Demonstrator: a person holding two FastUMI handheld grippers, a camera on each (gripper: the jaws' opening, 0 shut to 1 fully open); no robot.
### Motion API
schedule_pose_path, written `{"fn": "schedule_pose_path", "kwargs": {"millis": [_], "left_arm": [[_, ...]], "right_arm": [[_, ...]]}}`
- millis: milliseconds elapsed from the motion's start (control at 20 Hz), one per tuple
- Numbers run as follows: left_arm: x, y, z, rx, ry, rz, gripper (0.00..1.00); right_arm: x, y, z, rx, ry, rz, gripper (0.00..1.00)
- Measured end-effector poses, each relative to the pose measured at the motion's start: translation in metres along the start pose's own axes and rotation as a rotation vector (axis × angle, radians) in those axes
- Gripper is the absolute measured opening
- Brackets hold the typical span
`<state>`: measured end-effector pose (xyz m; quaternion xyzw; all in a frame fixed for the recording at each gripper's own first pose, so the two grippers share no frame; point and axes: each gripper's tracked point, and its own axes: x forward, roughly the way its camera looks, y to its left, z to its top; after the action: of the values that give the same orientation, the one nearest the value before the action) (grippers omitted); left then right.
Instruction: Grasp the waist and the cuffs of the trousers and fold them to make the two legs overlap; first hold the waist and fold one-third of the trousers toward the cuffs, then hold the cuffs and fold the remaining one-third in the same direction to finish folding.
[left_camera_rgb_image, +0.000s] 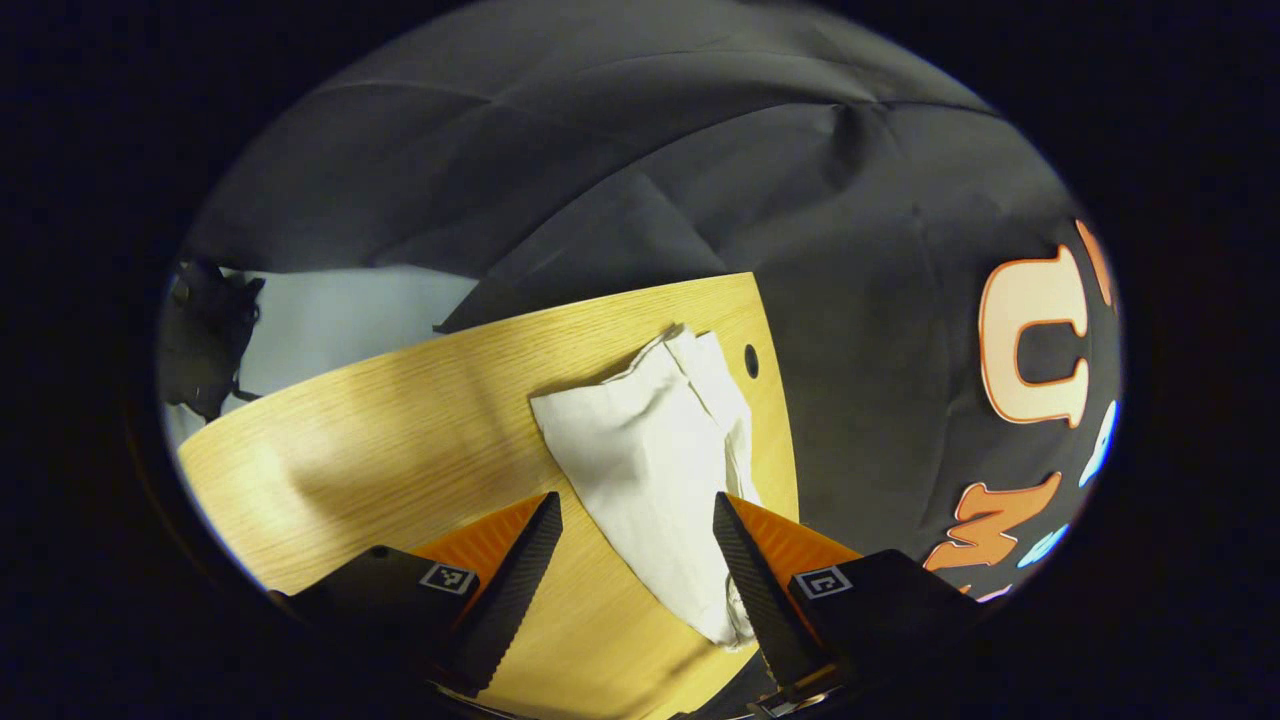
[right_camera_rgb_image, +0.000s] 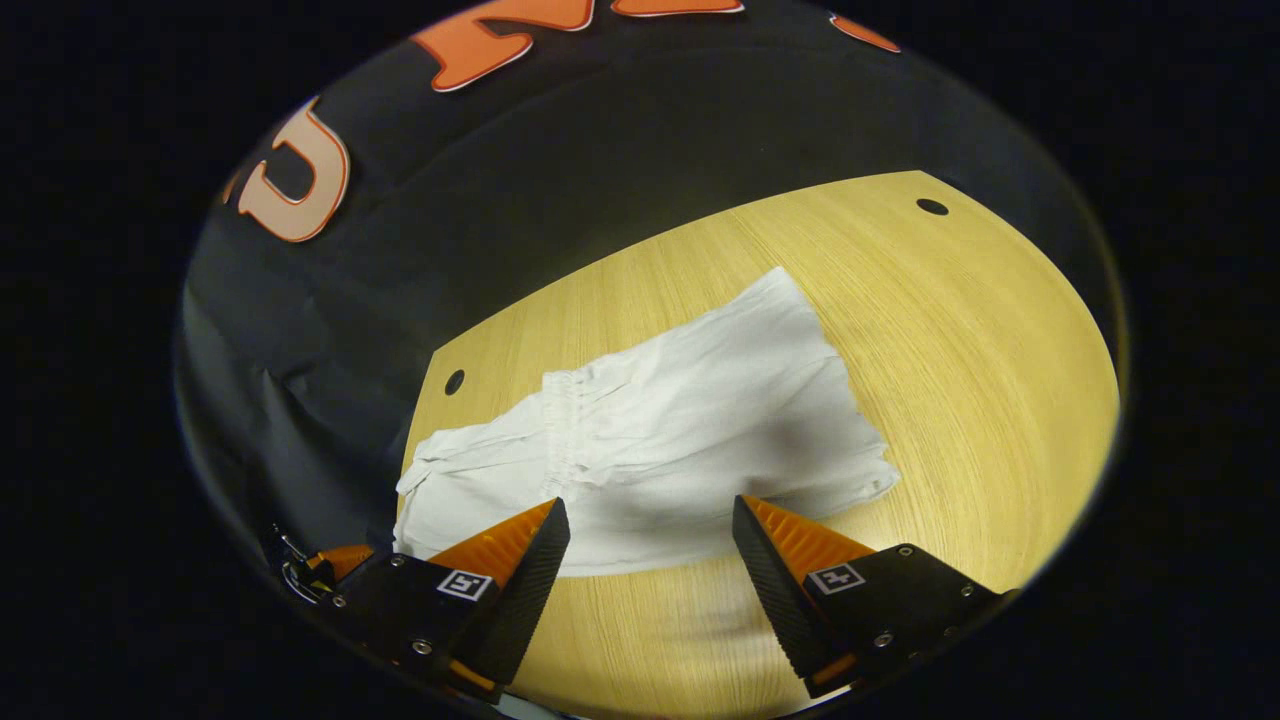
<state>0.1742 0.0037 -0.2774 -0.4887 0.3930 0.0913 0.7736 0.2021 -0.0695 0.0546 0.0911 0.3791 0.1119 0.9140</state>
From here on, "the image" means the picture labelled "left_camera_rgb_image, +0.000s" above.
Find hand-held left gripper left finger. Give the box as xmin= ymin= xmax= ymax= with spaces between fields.
xmin=265 ymin=490 xmax=566 ymax=701

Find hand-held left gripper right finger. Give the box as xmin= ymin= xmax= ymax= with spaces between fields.
xmin=710 ymin=490 xmax=986 ymax=701

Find white jeans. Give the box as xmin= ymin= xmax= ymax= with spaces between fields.
xmin=528 ymin=323 xmax=769 ymax=651

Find black backdrop cloth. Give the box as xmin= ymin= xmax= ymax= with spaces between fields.
xmin=180 ymin=0 xmax=1123 ymax=716

